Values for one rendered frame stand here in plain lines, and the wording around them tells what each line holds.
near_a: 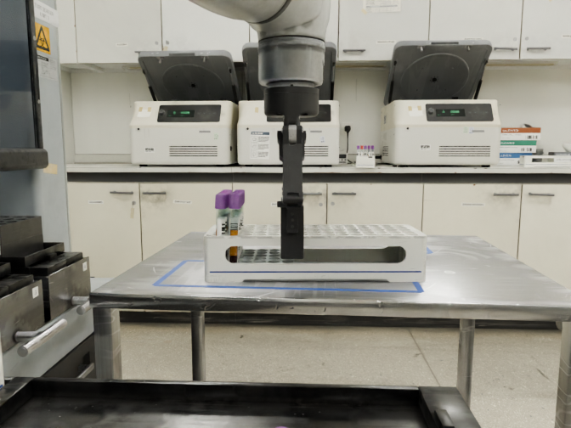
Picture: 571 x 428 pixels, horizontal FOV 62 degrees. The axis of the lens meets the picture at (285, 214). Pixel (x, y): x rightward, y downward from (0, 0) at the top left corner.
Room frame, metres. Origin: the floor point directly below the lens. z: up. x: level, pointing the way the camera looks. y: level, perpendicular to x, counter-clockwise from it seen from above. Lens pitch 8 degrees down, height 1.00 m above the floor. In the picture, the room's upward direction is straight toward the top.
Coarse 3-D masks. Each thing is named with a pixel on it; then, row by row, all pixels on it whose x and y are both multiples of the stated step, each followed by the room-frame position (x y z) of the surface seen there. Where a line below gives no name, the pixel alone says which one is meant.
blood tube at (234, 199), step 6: (234, 198) 0.63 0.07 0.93; (234, 204) 0.63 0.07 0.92; (234, 210) 0.63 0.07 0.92; (234, 216) 0.63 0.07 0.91; (234, 222) 0.63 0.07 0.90; (234, 228) 0.63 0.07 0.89; (234, 234) 0.63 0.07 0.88; (234, 246) 0.63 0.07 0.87; (234, 252) 0.63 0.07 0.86; (234, 258) 0.63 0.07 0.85
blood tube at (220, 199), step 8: (216, 200) 0.63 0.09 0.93; (224, 200) 0.63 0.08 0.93; (216, 208) 0.63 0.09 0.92; (224, 208) 0.63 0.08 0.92; (216, 216) 0.63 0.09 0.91; (224, 216) 0.63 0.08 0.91; (216, 224) 0.63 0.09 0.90; (224, 224) 0.63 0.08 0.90; (216, 232) 0.63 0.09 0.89; (224, 232) 0.63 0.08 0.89
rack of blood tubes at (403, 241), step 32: (256, 224) 0.72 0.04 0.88; (320, 224) 0.72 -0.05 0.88; (352, 224) 0.72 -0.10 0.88; (384, 224) 0.72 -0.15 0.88; (224, 256) 0.62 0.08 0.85; (256, 256) 0.66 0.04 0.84; (320, 256) 0.72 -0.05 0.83; (352, 256) 0.72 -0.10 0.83; (384, 256) 0.72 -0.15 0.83; (416, 256) 0.62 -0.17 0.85
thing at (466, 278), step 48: (192, 240) 0.91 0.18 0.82; (432, 240) 0.91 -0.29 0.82; (480, 240) 0.91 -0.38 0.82; (144, 288) 0.59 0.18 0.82; (192, 288) 0.59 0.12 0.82; (240, 288) 0.59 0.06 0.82; (288, 288) 0.59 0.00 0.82; (336, 288) 0.59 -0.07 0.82; (384, 288) 0.59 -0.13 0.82; (432, 288) 0.59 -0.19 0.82; (480, 288) 0.59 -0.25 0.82; (528, 288) 0.59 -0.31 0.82; (96, 336) 0.57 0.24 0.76; (192, 336) 0.99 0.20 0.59
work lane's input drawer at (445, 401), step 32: (32, 384) 0.35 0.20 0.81; (64, 384) 0.35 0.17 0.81; (96, 384) 0.35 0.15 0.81; (128, 384) 0.35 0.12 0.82; (160, 384) 0.35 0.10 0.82; (192, 384) 0.35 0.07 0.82; (224, 384) 0.35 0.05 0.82; (256, 384) 0.35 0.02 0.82; (288, 384) 0.35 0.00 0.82; (320, 384) 0.35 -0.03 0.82; (0, 416) 0.31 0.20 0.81; (32, 416) 0.32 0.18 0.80; (64, 416) 0.32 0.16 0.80; (96, 416) 0.32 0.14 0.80; (128, 416) 0.32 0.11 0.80; (160, 416) 0.32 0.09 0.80; (192, 416) 0.32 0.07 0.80; (224, 416) 0.32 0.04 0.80; (256, 416) 0.32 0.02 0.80; (288, 416) 0.32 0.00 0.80; (320, 416) 0.32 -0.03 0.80; (352, 416) 0.32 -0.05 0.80; (384, 416) 0.32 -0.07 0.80; (416, 416) 0.32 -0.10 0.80; (448, 416) 0.29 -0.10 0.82
